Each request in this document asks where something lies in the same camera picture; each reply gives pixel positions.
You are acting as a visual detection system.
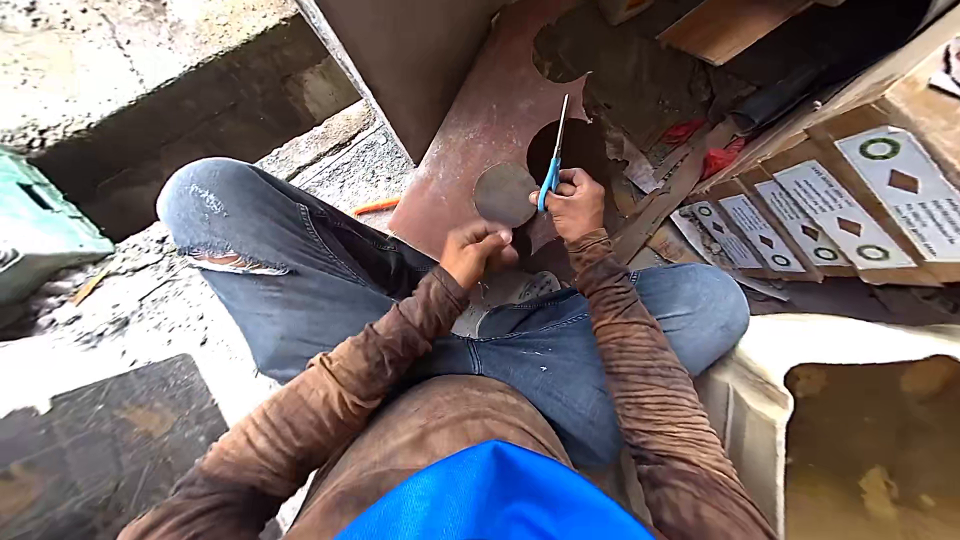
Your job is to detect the round grey disc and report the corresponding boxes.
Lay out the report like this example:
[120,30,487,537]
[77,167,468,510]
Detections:
[473,162,539,230]

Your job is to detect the small yellowish stick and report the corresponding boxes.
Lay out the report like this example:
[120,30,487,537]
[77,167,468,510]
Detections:
[72,268,111,307]

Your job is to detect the cream basin with brown inside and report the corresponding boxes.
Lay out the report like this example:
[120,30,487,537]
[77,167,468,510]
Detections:
[693,312,960,540]

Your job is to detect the dark worn flat slab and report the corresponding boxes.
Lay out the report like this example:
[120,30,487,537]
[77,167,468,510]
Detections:
[0,353,230,540]

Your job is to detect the person's left hand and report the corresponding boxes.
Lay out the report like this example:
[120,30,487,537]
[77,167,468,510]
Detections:
[439,219,520,292]

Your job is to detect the pale green plastic container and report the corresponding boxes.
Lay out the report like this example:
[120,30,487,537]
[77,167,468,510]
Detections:
[0,145,117,309]

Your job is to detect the person's right forearm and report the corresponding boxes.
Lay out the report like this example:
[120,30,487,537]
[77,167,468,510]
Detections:
[564,228,781,540]

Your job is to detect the torn brown cardboard strips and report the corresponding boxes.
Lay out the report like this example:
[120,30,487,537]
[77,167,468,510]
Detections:
[612,116,740,265]

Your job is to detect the blue-handled scissors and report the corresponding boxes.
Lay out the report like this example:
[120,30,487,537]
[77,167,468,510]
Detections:
[537,93,571,214]

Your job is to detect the person's body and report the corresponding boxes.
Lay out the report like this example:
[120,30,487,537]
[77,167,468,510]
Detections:
[283,374,657,540]

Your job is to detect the brown wooden board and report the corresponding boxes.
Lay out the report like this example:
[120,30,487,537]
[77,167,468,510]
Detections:
[657,0,815,67]

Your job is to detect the concrete ledge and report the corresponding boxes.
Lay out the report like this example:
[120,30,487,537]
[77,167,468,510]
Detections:
[0,0,301,157]

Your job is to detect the cardboard carton with white labels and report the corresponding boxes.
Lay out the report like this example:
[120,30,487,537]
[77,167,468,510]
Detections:
[669,37,960,288]

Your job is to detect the orange curved strip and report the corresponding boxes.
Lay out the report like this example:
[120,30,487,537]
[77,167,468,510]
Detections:
[353,197,402,219]

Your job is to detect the large brown flat panel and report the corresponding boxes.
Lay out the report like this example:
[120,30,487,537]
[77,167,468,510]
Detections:
[296,0,514,167]

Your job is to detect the person's legs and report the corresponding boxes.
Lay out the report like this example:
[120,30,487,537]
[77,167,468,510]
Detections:
[156,156,751,470]

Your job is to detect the reddish-brown sheet with round cutouts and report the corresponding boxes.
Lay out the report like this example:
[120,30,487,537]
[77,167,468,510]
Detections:
[387,0,594,262]

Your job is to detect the crumpled red plastic scrap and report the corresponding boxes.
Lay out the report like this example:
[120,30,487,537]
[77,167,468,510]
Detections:
[701,138,748,180]

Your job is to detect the person's right hand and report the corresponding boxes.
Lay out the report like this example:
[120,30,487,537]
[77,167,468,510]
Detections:
[529,167,606,244]

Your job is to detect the dark tube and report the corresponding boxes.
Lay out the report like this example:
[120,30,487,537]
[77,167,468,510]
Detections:
[730,66,825,136]

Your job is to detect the person's left forearm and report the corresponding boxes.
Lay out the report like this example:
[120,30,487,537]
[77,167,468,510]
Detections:
[117,265,471,540]

